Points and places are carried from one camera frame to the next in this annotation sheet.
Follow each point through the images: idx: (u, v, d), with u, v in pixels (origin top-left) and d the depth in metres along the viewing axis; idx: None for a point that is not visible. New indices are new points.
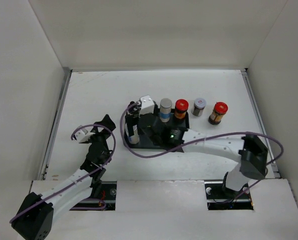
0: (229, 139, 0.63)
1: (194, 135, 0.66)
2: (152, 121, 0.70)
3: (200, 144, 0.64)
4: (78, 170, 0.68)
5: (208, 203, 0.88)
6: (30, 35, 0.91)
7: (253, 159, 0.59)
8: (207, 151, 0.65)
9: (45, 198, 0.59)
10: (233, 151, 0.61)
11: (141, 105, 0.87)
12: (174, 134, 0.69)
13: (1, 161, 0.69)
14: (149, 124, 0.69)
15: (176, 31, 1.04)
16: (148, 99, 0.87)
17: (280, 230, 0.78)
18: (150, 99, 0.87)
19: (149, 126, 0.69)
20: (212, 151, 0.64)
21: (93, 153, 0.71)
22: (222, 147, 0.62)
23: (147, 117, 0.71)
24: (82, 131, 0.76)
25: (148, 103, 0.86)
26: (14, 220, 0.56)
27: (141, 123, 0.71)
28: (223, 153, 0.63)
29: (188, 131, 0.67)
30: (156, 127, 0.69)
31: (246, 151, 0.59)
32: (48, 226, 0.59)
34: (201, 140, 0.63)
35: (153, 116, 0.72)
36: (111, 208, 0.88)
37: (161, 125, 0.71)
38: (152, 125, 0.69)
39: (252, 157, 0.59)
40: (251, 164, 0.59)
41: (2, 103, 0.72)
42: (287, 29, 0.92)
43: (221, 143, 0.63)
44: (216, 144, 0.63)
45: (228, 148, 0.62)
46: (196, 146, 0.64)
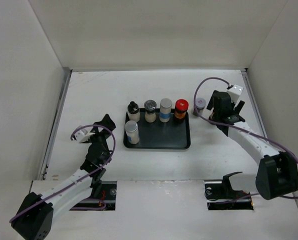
0: (267, 145, 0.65)
1: (243, 126, 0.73)
2: (224, 96, 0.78)
3: (242, 133, 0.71)
4: (78, 170, 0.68)
5: (208, 203, 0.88)
6: (30, 36, 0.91)
7: (272, 169, 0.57)
8: (244, 142, 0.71)
9: (45, 198, 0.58)
10: (260, 152, 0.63)
11: (231, 88, 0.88)
12: (231, 118, 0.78)
13: (0, 161, 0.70)
14: (219, 96, 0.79)
15: (176, 31, 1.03)
16: (239, 89, 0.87)
17: (280, 231, 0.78)
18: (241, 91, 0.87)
19: (218, 98, 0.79)
20: (247, 146, 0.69)
21: (93, 153, 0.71)
22: (255, 145, 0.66)
23: (223, 93, 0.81)
24: (82, 132, 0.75)
25: (236, 91, 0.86)
26: (14, 219, 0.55)
27: (216, 93, 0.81)
28: (253, 151, 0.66)
29: (243, 122, 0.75)
30: (222, 102, 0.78)
31: (270, 158, 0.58)
32: (48, 227, 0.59)
34: (245, 131, 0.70)
35: (228, 94, 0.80)
36: (111, 208, 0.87)
37: (228, 105, 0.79)
38: (221, 98, 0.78)
39: (272, 167, 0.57)
40: (265, 170, 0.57)
41: (3, 102, 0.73)
42: (287, 28, 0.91)
43: (258, 143, 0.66)
44: (254, 141, 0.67)
45: (260, 149, 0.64)
46: (238, 132, 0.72)
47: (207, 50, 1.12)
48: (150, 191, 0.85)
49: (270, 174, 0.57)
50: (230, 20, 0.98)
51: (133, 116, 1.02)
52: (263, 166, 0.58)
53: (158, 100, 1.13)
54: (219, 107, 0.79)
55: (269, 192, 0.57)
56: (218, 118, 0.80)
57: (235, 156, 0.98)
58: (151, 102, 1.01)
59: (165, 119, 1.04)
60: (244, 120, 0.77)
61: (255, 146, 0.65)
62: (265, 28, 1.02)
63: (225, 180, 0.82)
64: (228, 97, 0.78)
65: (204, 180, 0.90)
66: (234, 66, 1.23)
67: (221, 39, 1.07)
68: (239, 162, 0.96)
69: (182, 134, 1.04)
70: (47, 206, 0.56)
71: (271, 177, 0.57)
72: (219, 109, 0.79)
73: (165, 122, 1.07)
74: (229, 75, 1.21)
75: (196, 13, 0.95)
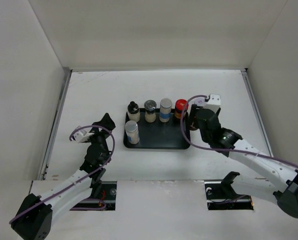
0: (281, 166, 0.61)
1: (246, 146, 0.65)
2: (210, 116, 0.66)
3: (249, 156, 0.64)
4: (77, 171, 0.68)
5: (208, 203, 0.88)
6: (30, 36, 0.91)
7: None
8: (253, 165, 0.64)
9: (44, 199, 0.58)
10: (281, 179, 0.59)
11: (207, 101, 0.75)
12: (226, 136, 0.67)
13: (1, 160, 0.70)
14: (205, 118, 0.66)
15: (176, 31, 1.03)
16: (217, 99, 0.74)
17: (280, 230, 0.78)
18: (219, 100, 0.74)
19: (205, 120, 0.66)
20: (259, 169, 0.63)
21: (92, 154, 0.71)
22: (271, 170, 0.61)
23: (207, 110, 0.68)
24: (81, 132, 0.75)
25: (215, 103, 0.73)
26: (13, 220, 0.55)
27: (199, 113, 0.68)
28: (269, 175, 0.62)
29: (241, 140, 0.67)
30: (211, 124, 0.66)
31: (294, 184, 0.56)
32: (48, 228, 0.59)
34: (253, 153, 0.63)
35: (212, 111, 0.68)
36: (111, 208, 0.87)
37: (217, 123, 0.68)
38: (209, 119, 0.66)
39: None
40: (294, 198, 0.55)
41: (3, 103, 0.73)
42: (287, 28, 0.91)
43: (273, 166, 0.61)
44: (267, 165, 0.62)
45: (278, 173, 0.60)
46: (244, 156, 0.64)
47: (207, 50, 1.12)
48: (151, 191, 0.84)
49: None
50: (230, 20, 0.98)
51: (133, 116, 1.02)
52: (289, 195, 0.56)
53: (158, 100, 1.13)
54: (209, 130, 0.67)
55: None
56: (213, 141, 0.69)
57: None
58: (151, 102, 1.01)
59: (165, 119, 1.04)
60: (240, 135, 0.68)
61: (271, 170, 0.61)
62: (266, 27, 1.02)
63: (225, 183, 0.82)
64: (212, 114, 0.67)
65: (204, 180, 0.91)
66: (233, 66, 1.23)
67: (221, 39, 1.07)
68: (240, 162, 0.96)
69: (182, 134, 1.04)
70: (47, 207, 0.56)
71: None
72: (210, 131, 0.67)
73: (164, 122, 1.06)
74: (229, 75, 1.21)
75: (196, 13, 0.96)
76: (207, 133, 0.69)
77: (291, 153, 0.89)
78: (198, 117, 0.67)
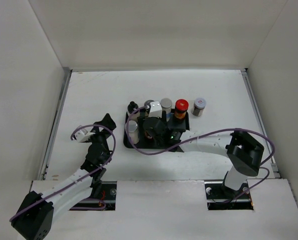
0: (219, 137, 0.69)
1: (190, 135, 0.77)
2: (154, 123, 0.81)
3: (193, 141, 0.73)
4: (78, 170, 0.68)
5: (208, 203, 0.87)
6: (30, 36, 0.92)
7: (239, 152, 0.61)
8: (200, 147, 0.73)
9: (45, 197, 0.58)
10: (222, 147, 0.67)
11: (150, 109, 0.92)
12: (174, 136, 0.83)
13: (1, 160, 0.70)
14: (151, 126, 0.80)
15: (175, 31, 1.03)
16: (157, 104, 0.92)
17: (280, 230, 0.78)
18: (158, 105, 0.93)
19: (151, 127, 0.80)
20: (206, 148, 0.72)
21: (93, 153, 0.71)
22: (212, 144, 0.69)
23: (151, 119, 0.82)
24: (82, 131, 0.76)
25: (156, 108, 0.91)
26: (14, 218, 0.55)
27: (146, 122, 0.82)
28: (213, 149, 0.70)
29: (185, 132, 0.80)
30: (156, 129, 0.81)
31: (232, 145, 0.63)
32: (48, 226, 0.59)
34: (194, 138, 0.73)
35: (155, 119, 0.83)
36: (111, 208, 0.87)
37: (163, 127, 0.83)
38: (154, 127, 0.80)
39: (238, 152, 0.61)
40: (237, 158, 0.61)
41: (3, 103, 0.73)
42: (287, 28, 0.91)
43: (212, 139, 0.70)
44: (207, 142, 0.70)
45: (217, 144, 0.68)
46: (190, 143, 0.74)
47: (207, 50, 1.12)
48: (150, 191, 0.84)
49: (243, 158, 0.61)
50: (230, 20, 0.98)
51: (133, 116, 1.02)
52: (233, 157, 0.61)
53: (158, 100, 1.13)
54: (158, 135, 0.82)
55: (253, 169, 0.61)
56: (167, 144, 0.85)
57: None
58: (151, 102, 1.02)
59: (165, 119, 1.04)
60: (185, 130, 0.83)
61: (212, 144, 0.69)
62: (266, 27, 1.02)
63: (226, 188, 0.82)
64: (157, 122, 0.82)
65: (204, 180, 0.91)
66: (233, 66, 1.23)
67: (221, 39, 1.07)
68: None
69: None
70: (48, 205, 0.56)
71: (244, 158, 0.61)
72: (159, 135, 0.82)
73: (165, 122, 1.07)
74: (229, 75, 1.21)
75: (196, 13, 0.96)
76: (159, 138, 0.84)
77: (291, 153, 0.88)
78: (145, 126, 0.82)
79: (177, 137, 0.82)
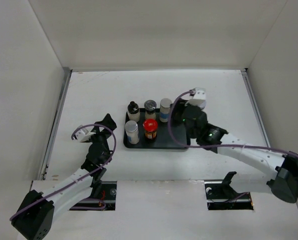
0: (269, 153, 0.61)
1: (233, 140, 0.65)
2: (199, 114, 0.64)
3: (237, 149, 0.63)
4: (78, 170, 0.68)
5: (208, 203, 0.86)
6: (30, 36, 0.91)
7: (290, 181, 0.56)
8: (241, 157, 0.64)
9: (45, 196, 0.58)
10: (270, 166, 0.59)
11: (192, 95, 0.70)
12: (212, 133, 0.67)
13: (1, 159, 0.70)
14: (195, 116, 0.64)
15: (175, 31, 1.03)
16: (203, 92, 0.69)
17: (280, 230, 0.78)
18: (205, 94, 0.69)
19: (195, 118, 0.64)
20: (248, 160, 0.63)
21: (93, 153, 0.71)
22: (260, 159, 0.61)
23: (194, 109, 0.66)
24: (83, 131, 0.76)
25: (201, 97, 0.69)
26: (14, 217, 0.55)
27: (187, 112, 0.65)
28: (257, 165, 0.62)
29: (227, 135, 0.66)
30: (199, 122, 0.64)
31: (284, 170, 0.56)
32: (48, 225, 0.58)
34: (240, 146, 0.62)
35: (199, 109, 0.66)
36: (111, 208, 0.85)
37: (205, 121, 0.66)
38: (198, 118, 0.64)
39: (289, 178, 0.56)
40: (286, 187, 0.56)
41: (3, 103, 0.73)
42: (287, 29, 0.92)
43: (260, 155, 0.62)
44: (255, 155, 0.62)
45: (266, 162, 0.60)
46: (232, 149, 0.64)
47: (207, 50, 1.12)
48: (151, 191, 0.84)
49: (290, 186, 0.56)
50: (230, 20, 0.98)
51: (133, 116, 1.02)
52: (281, 181, 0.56)
53: (158, 100, 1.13)
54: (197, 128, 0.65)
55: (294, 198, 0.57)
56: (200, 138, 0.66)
57: None
58: (151, 102, 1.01)
59: (165, 119, 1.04)
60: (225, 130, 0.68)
61: (260, 159, 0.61)
62: (266, 28, 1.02)
63: (226, 186, 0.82)
64: (202, 113, 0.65)
65: (204, 180, 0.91)
66: (233, 66, 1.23)
67: (221, 39, 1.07)
68: (240, 162, 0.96)
69: (182, 134, 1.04)
70: (48, 204, 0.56)
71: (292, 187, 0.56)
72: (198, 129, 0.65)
73: (165, 122, 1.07)
74: (228, 75, 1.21)
75: (196, 13, 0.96)
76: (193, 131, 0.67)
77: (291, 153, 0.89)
78: (187, 116, 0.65)
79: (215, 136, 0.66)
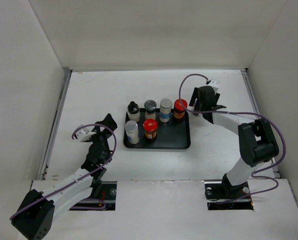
0: (244, 118, 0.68)
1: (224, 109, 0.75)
2: (208, 89, 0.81)
3: (222, 114, 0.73)
4: (79, 170, 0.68)
5: (208, 204, 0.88)
6: (30, 36, 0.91)
7: (248, 132, 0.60)
8: (226, 123, 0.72)
9: (46, 195, 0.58)
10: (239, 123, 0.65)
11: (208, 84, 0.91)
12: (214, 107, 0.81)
13: (1, 160, 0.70)
14: (202, 89, 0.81)
15: (176, 31, 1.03)
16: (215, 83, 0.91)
17: (280, 230, 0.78)
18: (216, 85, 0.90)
19: (202, 90, 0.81)
20: (230, 124, 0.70)
21: (93, 153, 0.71)
22: (234, 119, 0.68)
23: (207, 86, 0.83)
24: (83, 131, 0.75)
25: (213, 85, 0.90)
26: (14, 216, 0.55)
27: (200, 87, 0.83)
28: (233, 125, 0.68)
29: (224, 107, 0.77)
30: (206, 95, 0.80)
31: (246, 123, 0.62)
32: (48, 225, 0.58)
34: (224, 111, 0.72)
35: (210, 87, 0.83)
36: (111, 208, 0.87)
37: (212, 97, 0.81)
38: (205, 91, 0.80)
39: (248, 131, 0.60)
40: (243, 135, 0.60)
41: (3, 103, 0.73)
42: (287, 28, 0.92)
43: (237, 117, 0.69)
44: (233, 117, 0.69)
45: (238, 120, 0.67)
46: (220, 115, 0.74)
47: (207, 50, 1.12)
48: (151, 191, 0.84)
49: (248, 139, 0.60)
50: (230, 20, 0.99)
51: (133, 116, 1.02)
52: (240, 132, 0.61)
53: (158, 100, 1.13)
54: (203, 99, 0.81)
55: (251, 155, 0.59)
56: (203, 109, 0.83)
57: (235, 156, 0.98)
58: (151, 102, 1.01)
59: (165, 119, 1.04)
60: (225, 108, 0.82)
61: (234, 120, 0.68)
62: (266, 28, 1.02)
63: (225, 180, 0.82)
64: (211, 89, 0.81)
65: (204, 180, 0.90)
66: (233, 66, 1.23)
67: (221, 40, 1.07)
68: None
69: (182, 134, 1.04)
70: (48, 203, 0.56)
71: (249, 140, 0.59)
72: (203, 101, 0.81)
73: (165, 122, 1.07)
74: (228, 75, 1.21)
75: (196, 13, 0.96)
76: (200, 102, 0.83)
77: (291, 153, 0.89)
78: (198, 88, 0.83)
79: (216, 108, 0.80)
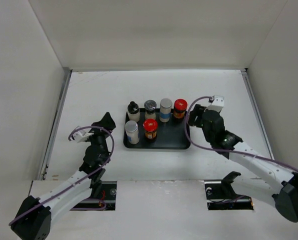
0: (278, 167, 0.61)
1: (246, 148, 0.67)
2: (216, 117, 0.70)
3: (247, 158, 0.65)
4: (76, 172, 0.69)
5: (208, 203, 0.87)
6: (30, 36, 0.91)
7: (294, 196, 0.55)
8: (251, 167, 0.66)
9: (42, 202, 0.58)
10: (277, 180, 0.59)
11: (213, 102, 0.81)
12: (227, 138, 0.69)
13: (1, 160, 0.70)
14: (211, 119, 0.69)
15: (176, 31, 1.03)
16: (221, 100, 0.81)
17: (280, 230, 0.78)
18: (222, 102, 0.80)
19: (211, 121, 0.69)
20: (258, 171, 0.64)
21: (90, 155, 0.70)
22: (267, 171, 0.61)
23: (213, 113, 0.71)
24: (80, 132, 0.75)
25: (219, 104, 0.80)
26: (13, 222, 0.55)
27: (206, 115, 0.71)
28: (266, 177, 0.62)
29: (242, 142, 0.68)
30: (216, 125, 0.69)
31: (289, 184, 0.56)
32: (47, 230, 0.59)
34: (251, 155, 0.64)
35: (218, 114, 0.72)
36: (111, 208, 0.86)
37: (222, 126, 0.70)
38: (214, 121, 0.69)
39: (293, 194, 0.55)
40: (288, 200, 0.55)
41: (3, 103, 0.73)
42: (287, 28, 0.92)
43: (269, 167, 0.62)
44: (264, 167, 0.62)
45: (274, 174, 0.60)
46: (242, 156, 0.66)
47: (207, 50, 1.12)
48: (151, 192, 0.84)
49: (294, 202, 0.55)
50: (230, 20, 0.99)
51: (133, 116, 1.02)
52: (284, 194, 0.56)
53: (158, 100, 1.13)
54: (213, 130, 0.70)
55: (295, 216, 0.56)
56: (214, 142, 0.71)
57: None
58: (151, 102, 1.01)
59: (165, 119, 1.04)
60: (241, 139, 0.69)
61: (267, 172, 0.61)
62: (266, 28, 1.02)
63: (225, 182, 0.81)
64: (220, 117, 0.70)
65: (204, 180, 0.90)
66: (233, 66, 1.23)
67: (221, 40, 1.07)
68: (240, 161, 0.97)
69: (182, 134, 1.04)
70: (45, 209, 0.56)
71: (296, 204, 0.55)
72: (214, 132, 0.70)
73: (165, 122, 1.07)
74: (228, 75, 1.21)
75: (196, 13, 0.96)
76: (210, 134, 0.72)
77: (291, 153, 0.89)
78: (204, 118, 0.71)
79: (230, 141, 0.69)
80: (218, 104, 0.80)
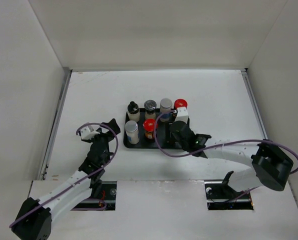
0: (245, 146, 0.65)
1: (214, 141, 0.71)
2: (180, 126, 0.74)
3: (218, 148, 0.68)
4: (76, 173, 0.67)
5: (208, 203, 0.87)
6: (30, 36, 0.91)
7: (267, 165, 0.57)
8: (225, 155, 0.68)
9: (42, 203, 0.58)
10: (247, 156, 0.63)
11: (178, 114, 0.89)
12: (199, 140, 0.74)
13: (1, 160, 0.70)
14: (177, 129, 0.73)
15: (176, 31, 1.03)
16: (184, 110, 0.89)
17: (280, 230, 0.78)
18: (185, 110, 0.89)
19: (177, 131, 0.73)
20: (231, 157, 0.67)
21: (94, 153, 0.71)
22: (237, 152, 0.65)
23: (177, 121, 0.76)
24: (88, 128, 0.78)
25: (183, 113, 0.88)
26: (13, 224, 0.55)
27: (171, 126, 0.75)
28: (240, 159, 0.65)
29: (210, 138, 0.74)
30: (183, 133, 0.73)
31: (258, 156, 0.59)
32: (48, 230, 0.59)
34: (219, 145, 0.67)
35: (181, 121, 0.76)
36: (111, 208, 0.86)
37: (189, 131, 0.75)
38: (180, 129, 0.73)
39: (265, 163, 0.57)
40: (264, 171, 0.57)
41: (3, 103, 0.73)
42: (287, 28, 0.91)
43: (237, 148, 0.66)
44: (233, 149, 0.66)
45: (243, 153, 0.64)
46: (214, 150, 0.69)
47: (207, 50, 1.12)
48: (151, 191, 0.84)
49: (270, 171, 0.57)
50: (230, 20, 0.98)
51: (133, 116, 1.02)
52: (258, 168, 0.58)
53: (158, 100, 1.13)
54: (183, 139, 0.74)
55: (279, 183, 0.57)
56: (188, 147, 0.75)
57: None
58: (151, 102, 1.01)
59: (166, 119, 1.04)
60: (209, 135, 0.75)
61: (237, 153, 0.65)
62: (266, 27, 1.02)
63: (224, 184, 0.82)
64: (184, 125, 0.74)
65: (204, 180, 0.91)
66: (233, 66, 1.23)
67: (221, 39, 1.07)
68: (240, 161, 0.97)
69: None
70: (45, 211, 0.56)
71: (271, 171, 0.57)
72: (184, 139, 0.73)
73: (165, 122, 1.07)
74: (228, 75, 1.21)
75: (196, 13, 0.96)
76: (182, 142, 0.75)
77: None
78: (172, 128, 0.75)
79: (202, 141, 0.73)
80: (183, 114, 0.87)
